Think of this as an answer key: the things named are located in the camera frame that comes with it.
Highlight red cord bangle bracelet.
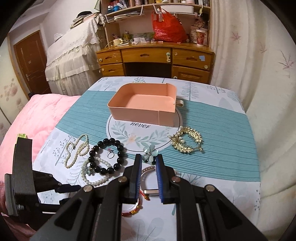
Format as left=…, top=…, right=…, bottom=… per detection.
left=121, top=188, right=151, bottom=218

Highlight round pearl bracelet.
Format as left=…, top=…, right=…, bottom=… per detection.
left=81, top=156, right=113, bottom=187

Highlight blue flower brooch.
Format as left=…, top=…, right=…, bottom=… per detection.
left=84, top=166, right=94, bottom=176

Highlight green paper scrap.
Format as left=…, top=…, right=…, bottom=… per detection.
left=18, top=133, right=28, bottom=138

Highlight pink quilt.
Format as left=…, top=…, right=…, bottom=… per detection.
left=1, top=94, right=80, bottom=240

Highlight printed tablecloth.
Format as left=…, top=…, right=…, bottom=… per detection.
left=33, top=77, right=260, bottom=240

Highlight gold leaf brooch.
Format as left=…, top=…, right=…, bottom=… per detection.
left=168, top=126, right=204, bottom=154

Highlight white lace covered furniture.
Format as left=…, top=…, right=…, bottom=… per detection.
left=45, top=18, right=101, bottom=96

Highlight pink cardboard tray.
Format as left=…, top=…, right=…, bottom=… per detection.
left=107, top=83, right=177, bottom=127

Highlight brown wooden door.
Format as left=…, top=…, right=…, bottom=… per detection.
left=14, top=31, right=51, bottom=94

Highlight white mug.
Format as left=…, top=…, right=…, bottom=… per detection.
left=113, top=38, right=123, bottom=46

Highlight white floral curtain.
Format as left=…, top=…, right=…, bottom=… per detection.
left=210, top=1, right=295, bottom=240

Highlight wooden desk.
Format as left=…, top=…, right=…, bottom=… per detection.
left=96, top=1, right=215, bottom=84

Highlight floral paper cup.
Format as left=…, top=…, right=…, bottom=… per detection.
left=196, top=29, right=207, bottom=46

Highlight red plastic bag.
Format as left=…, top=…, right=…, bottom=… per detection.
left=152, top=10, right=188, bottom=43

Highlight black bead bracelet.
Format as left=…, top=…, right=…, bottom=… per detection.
left=87, top=138, right=125, bottom=175

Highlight white wire shelf rack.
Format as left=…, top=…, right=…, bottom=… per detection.
left=104, top=3, right=211, bottom=23

